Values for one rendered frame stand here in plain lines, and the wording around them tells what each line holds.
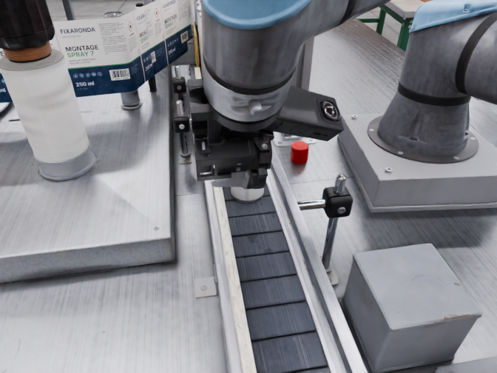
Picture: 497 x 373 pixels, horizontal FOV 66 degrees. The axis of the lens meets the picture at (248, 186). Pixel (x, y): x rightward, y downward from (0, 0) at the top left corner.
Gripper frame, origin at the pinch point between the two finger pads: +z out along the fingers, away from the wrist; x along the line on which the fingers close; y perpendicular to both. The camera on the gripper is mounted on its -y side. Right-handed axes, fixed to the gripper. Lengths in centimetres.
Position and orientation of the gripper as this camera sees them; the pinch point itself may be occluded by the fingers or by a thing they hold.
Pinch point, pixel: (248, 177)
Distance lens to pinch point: 53.0
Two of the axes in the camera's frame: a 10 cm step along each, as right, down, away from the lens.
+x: 1.4, 9.2, -3.7
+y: -9.9, 1.0, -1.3
